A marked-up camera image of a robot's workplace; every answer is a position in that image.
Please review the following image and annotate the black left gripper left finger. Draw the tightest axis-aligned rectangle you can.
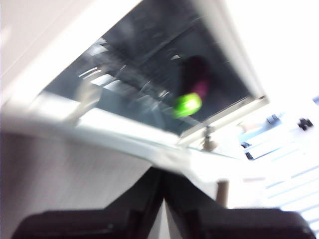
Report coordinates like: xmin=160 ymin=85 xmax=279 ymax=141
xmin=11 ymin=166 xmax=164 ymax=239

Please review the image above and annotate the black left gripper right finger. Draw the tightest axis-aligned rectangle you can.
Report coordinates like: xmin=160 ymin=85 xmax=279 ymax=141
xmin=163 ymin=171 xmax=317 ymax=239

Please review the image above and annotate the purple toy eggplant green stem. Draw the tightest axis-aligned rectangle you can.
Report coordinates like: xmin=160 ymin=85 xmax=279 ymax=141
xmin=173 ymin=56 xmax=213 ymax=119

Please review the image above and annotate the white toaster oven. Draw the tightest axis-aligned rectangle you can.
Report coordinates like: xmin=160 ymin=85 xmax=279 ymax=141
xmin=0 ymin=0 xmax=271 ymax=152

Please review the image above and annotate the metal wire oven rack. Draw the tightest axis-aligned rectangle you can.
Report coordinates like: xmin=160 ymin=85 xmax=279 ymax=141
xmin=77 ymin=37 xmax=207 ymax=130

